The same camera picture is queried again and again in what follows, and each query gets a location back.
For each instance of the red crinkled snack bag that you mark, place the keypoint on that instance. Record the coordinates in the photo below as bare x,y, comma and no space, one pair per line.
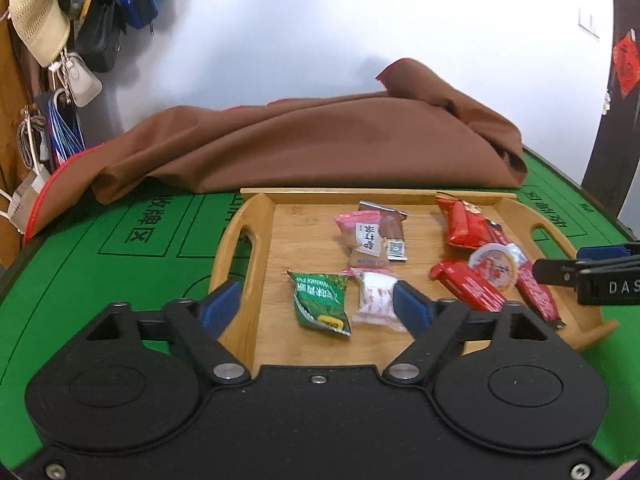
466,224

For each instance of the red chocolate bar packet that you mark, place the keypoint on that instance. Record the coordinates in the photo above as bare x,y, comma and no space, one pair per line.
467,285

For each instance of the dark wooden door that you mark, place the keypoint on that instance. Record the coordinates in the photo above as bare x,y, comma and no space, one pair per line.
615,155

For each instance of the orange brown coat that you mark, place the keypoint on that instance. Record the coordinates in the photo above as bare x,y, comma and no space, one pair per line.
14,97

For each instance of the white light switch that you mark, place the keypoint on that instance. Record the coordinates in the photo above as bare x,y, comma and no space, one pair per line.
588,22

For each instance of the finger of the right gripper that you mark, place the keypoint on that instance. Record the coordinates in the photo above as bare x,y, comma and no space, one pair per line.
574,273
609,252

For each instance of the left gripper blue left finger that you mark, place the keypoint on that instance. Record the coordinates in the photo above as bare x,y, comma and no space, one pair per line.
217,310

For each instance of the black handbag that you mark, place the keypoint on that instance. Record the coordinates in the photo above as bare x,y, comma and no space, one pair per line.
97,41

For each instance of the blue striped tote bag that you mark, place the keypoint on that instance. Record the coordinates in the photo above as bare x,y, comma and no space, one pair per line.
62,125

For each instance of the white paper bag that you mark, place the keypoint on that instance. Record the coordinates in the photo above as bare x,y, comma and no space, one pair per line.
20,202

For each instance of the beige sun hat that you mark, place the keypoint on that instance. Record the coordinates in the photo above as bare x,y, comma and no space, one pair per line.
42,26

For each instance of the blue pouch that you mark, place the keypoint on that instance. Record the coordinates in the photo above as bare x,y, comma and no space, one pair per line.
138,14

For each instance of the brown nut snack packet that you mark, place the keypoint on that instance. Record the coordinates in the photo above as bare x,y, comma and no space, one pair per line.
391,229

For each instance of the green snack packet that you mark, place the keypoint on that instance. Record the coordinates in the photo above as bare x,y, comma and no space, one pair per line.
319,302

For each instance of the long red wafer bar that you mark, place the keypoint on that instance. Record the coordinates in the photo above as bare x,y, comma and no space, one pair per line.
537,296

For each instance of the pink clear pastry packet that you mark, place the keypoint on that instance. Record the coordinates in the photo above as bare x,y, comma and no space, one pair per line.
361,234

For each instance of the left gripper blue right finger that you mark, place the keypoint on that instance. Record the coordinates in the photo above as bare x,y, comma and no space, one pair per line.
413,309

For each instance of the red round jelly cup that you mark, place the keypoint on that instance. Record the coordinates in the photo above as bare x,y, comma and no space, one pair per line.
495,264

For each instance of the bamboo serving tray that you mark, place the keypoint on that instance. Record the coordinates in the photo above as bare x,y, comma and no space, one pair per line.
294,229

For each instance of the brown cloth cover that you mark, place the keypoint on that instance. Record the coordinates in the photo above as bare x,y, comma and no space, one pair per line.
417,132

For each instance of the red door decoration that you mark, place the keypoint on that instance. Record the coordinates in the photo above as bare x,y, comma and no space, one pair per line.
625,57

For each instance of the small grey purse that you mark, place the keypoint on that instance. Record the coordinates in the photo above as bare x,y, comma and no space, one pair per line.
78,82

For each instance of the white pink candy packet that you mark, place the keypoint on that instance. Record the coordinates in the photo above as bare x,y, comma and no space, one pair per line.
375,300

